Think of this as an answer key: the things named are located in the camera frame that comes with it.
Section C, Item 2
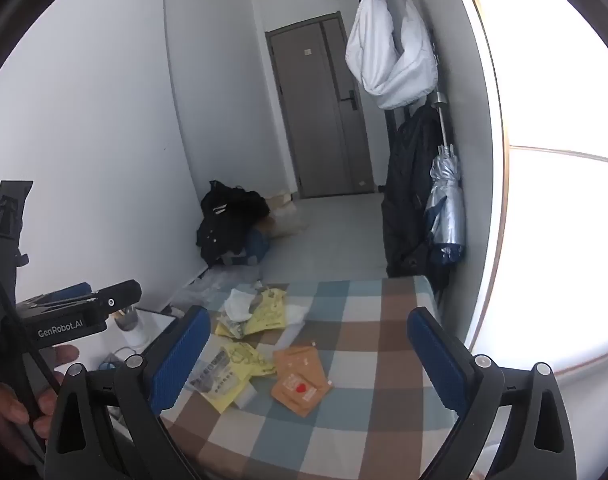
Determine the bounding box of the white tissue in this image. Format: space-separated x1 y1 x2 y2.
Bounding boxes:
224 287 257 322

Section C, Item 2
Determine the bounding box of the silver folded umbrella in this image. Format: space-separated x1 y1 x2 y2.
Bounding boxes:
424 91 467 266

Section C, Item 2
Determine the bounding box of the white utensil holder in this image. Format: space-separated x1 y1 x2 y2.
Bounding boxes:
114 307 149 348

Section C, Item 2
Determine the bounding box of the foil wrapper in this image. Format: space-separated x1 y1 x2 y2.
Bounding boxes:
214 317 245 341

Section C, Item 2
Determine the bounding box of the yellow packet with photo print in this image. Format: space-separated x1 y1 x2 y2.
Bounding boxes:
189 345 257 413

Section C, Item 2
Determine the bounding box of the orange packet with red heart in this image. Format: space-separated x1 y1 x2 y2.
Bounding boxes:
270 370 335 418

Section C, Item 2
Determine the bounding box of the grey wrapper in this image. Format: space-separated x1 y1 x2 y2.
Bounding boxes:
249 282 277 311

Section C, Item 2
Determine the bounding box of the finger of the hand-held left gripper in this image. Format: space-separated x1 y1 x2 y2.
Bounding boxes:
42 282 92 306
91 280 142 314

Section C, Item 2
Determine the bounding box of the black jacket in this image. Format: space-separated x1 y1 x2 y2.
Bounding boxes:
195 180 272 268

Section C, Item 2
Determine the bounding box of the black backpack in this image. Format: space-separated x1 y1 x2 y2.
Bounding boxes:
381 105 447 293

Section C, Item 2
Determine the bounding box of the person's left hand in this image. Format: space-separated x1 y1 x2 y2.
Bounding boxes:
0 345 79 463

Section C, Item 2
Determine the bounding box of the checked tablecloth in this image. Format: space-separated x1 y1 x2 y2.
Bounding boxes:
156 275 480 480

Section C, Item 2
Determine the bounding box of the white plastic wrapper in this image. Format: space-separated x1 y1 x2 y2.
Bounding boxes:
284 302 309 326

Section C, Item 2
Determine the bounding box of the yellow printed packet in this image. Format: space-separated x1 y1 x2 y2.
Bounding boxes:
224 342 277 378
241 287 289 336

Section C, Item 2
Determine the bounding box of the clear plastic bag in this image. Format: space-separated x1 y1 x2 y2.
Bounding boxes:
184 265 265 306

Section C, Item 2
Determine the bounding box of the white hanging bag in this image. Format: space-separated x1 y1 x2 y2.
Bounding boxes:
345 0 439 110

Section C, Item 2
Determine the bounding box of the wood-trimmed window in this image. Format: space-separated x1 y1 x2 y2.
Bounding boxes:
454 0 608 376

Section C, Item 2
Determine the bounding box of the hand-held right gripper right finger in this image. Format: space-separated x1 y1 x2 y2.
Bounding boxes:
406 306 577 480

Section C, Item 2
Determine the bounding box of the plain orange packet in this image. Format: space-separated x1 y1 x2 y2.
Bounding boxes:
273 344 327 381

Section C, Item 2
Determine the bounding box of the grey door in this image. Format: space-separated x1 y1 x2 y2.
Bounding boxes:
265 10 375 200

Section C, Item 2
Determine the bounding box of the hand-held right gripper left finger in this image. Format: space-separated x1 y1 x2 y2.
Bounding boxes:
44 305 212 480

